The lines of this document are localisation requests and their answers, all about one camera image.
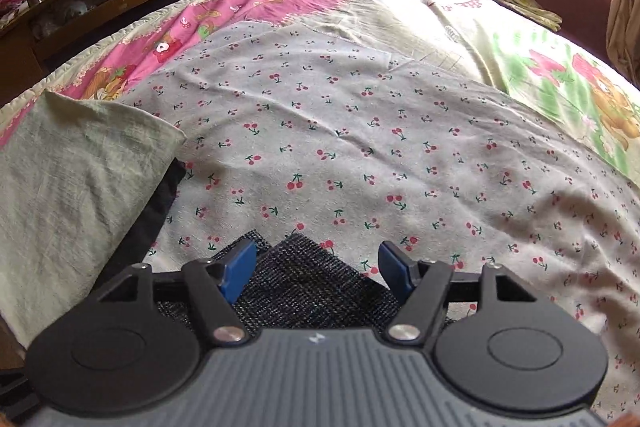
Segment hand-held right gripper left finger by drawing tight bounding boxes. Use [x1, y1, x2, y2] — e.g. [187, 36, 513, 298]
[102, 240, 258, 344]

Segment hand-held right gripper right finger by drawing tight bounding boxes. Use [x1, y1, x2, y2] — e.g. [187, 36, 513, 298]
[378, 240, 539, 344]

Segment dark grey plaid pants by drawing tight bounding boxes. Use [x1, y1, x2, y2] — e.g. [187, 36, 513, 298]
[155, 231, 456, 334]

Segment cherry print white sheet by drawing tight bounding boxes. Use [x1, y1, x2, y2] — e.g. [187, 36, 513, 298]
[117, 19, 640, 423]

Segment pale green folded cloth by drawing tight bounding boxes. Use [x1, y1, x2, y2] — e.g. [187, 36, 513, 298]
[0, 89, 187, 351]

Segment pink cartoon print bedsheet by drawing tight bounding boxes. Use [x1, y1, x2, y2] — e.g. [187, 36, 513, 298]
[0, 0, 640, 188]

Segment yellow-green cloth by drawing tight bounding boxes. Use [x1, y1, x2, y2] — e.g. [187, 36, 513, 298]
[502, 0, 564, 33]

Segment beige curtain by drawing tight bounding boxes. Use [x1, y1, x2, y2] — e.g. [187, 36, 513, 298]
[605, 0, 640, 86]

